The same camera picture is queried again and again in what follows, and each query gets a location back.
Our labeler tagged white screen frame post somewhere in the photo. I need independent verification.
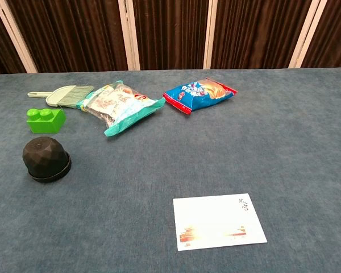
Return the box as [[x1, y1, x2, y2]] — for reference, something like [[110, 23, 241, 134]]
[[288, 0, 328, 69], [118, 0, 142, 71], [0, 0, 39, 74], [203, 0, 218, 70]]

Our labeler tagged teal-edged clear snack bag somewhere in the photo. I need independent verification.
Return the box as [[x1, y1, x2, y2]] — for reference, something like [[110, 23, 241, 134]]
[[76, 80, 167, 138]]

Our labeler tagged black round object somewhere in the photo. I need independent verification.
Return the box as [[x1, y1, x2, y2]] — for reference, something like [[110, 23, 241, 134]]
[[22, 136, 72, 183]]

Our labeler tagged dark brown curtain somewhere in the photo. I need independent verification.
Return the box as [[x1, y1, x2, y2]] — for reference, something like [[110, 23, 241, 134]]
[[0, 0, 341, 78]]

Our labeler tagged blue felt table cover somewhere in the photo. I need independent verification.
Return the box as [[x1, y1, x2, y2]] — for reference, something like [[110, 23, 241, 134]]
[[0, 67, 341, 273]]

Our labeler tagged white printed card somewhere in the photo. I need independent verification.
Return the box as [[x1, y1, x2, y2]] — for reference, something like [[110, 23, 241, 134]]
[[172, 193, 268, 252]]

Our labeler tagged green toy building block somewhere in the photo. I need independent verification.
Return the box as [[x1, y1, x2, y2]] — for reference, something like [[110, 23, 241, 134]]
[[26, 107, 66, 134]]

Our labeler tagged blue and red snack bag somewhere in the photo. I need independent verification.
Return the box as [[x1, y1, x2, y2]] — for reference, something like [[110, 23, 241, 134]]
[[163, 77, 238, 115]]

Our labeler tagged pale green hand brush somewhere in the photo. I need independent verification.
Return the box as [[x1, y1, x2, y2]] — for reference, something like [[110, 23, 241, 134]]
[[27, 85, 95, 109]]

